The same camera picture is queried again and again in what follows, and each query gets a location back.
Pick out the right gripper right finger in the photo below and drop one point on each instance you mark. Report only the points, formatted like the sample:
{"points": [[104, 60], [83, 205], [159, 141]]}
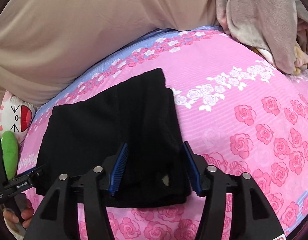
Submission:
{"points": [[252, 215]]}

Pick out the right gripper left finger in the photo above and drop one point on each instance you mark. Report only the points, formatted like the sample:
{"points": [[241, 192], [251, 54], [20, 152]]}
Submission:
{"points": [[57, 214]]}

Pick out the black pants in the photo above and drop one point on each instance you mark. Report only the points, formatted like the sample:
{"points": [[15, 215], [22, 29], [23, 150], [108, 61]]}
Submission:
{"points": [[139, 112]]}

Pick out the person's left hand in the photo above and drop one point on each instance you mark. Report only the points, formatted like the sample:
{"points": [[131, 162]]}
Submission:
{"points": [[14, 221]]}

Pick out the green plush pillow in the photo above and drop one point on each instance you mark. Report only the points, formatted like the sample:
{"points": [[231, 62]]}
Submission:
{"points": [[10, 151]]}

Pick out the pink rose bed sheet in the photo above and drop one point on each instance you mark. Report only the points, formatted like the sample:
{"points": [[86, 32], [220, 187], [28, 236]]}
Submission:
{"points": [[234, 108]]}

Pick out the white cartoon face pillow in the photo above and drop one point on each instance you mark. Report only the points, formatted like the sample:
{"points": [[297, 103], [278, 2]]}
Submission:
{"points": [[16, 116]]}

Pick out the beige curtain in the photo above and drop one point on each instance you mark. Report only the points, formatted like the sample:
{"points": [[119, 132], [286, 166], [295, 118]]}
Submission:
{"points": [[47, 44]]}

